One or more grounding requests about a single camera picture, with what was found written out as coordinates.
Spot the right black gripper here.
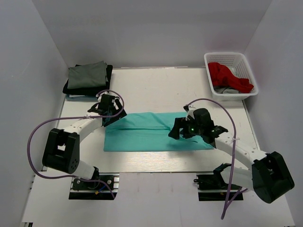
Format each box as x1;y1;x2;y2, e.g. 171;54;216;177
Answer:
169;116;204;140

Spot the teal t shirt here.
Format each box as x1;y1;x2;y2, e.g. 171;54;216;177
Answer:
104;112;213;152

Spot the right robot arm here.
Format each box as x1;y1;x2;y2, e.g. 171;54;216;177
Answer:
168;108;294;203

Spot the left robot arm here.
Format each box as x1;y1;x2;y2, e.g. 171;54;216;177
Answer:
42;92;127;189

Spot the folded grey t shirt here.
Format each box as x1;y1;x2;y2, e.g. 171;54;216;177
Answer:
68;61;107;89

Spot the folded light blue t shirt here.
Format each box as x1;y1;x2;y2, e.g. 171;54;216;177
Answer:
66;94;85;98

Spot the grey t shirt in basket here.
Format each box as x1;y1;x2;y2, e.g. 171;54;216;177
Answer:
214;67;244;95

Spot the red t shirt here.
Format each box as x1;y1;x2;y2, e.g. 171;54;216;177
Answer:
207;62;254;93

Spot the white plastic basket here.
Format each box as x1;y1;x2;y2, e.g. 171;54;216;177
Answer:
204;52;258;101

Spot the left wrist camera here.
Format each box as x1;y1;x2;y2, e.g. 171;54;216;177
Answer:
96;92;109;101

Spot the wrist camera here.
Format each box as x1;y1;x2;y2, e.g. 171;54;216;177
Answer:
96;92;109;101
183;105;196;121

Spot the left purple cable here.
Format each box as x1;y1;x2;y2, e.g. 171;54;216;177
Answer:
27;89;125;200

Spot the purple cable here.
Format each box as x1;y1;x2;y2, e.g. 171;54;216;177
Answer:
27;89;125;200
187;98;246;220

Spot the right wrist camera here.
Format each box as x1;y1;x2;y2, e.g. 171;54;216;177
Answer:
183;105;196;121

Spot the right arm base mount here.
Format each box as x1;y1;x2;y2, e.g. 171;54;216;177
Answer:
193;172;228;201

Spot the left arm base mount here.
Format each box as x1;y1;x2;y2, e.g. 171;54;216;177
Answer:
69;174;119;201

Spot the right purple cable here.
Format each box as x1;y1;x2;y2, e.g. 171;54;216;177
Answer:
187;98;246;220

